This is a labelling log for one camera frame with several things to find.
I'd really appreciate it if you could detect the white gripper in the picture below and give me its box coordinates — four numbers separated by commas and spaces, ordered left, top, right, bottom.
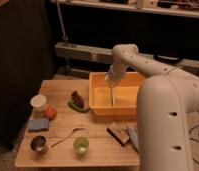
105, 64, 126, 88

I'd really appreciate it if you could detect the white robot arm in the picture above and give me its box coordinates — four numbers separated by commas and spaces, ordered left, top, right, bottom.
106, 44, 199, 171

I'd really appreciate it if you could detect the yellow plastic tray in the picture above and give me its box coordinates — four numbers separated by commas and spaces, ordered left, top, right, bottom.
89, 72, 145, 116

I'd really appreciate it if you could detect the green plate with grapes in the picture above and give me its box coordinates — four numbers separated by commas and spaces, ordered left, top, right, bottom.
68, 91, 90, 113

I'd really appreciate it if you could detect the brown chocolate bar packet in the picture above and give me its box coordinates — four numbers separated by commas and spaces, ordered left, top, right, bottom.
107, 122, 129, 146

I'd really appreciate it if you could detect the grey metal beam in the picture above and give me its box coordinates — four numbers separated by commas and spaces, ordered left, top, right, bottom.
55, 42, 199, 76

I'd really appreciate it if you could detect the metal pole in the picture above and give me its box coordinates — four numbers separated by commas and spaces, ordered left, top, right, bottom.
56, 0, 68, 45

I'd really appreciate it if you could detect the grey folded cloth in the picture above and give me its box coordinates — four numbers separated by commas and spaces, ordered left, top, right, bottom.
127, 127, 139, 151

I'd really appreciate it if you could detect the wooden spoon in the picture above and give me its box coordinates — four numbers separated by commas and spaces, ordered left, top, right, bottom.
50, 127, 84, 148

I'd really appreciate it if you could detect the orange fruit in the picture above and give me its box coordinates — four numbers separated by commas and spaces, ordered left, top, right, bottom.
44, 106, 57, 120

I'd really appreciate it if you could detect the white cup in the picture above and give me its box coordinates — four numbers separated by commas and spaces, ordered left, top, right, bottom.
30, 95, 47, 112

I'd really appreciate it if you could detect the blue sponge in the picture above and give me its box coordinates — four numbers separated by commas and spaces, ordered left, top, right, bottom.
28, 118, 49, 132

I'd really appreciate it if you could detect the wooden shelf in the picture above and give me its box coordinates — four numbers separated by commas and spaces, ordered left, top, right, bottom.
49, 0, 199, 18

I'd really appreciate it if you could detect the metal cup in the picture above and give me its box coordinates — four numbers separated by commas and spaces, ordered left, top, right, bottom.
30, 136, 48, 154

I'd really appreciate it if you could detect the black handle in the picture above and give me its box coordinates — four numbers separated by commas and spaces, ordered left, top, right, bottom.
153, 54, 182, 64

